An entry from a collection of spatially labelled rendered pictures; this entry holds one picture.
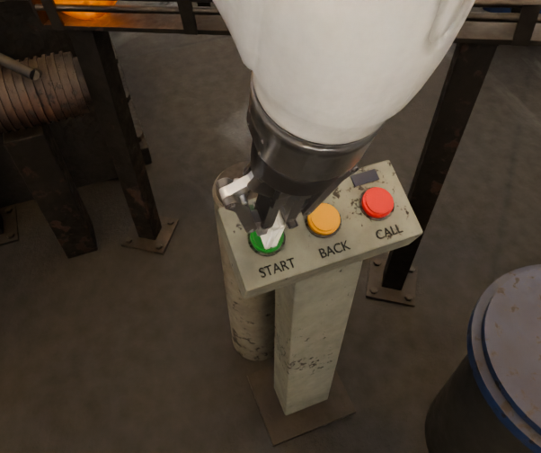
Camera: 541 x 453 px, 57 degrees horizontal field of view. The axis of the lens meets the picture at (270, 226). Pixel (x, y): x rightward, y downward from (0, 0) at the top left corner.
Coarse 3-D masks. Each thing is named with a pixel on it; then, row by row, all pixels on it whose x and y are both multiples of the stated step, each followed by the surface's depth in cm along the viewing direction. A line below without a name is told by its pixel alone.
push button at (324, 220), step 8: (320, 208) 61; (328, 208) 61; (312, 216) 60; (320, 216) 61; (328, 216) 61; (336, 216) 61; (312, 224) 60; (320, 224) 60; (328, 224) 60; (336, 224) 60; (320, 232) 60; (328, 232) 60
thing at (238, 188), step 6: (246, 174) 41; (252, 174) 40; (234, 180) 43; (240, 180) 41; (246, 180) 41; (228, 186) 41; (234, 186) 41; (240, 186) 41; (246, 186) 41; (222, 192) 42; (228, 192) 41; (234, 192) 41; (240, 192) 42; (246, 192) 42; (222, 198) 42; (240, 198) 42
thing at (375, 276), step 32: (96, 32) 88; (96, 64) 92; (480, 64) 74; (96, 96) 98; (448, 96) 79; (128, 128) 106; (448, 128) 84; (128, 160) 111; (448, 160) 89; (128, 192) 120; (416, 192) 97; (160, 224) 135; (384, 288) 124
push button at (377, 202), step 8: (368, 192) 62; (376, 192) 63; (384, 192) 63; (368, 200) 62; (376, 200) 62; (384, 200) 62; (392, 200) 63; (368, 208) 62; (376, 208) 62; (384, 208) 62; (392, 208) 62; (376, 216) 62; (384, 216) 62
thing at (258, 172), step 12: (252, 144) 38; (252, 156) 38; (252, 168) 39; (264, 168) 37; (252, 180) 40; (264, 180) 38; (276, 180) 37; (288, 180) 36; (264, 192) 42; (288, 192) 38; (300, 192) 38; (312, 192) 38
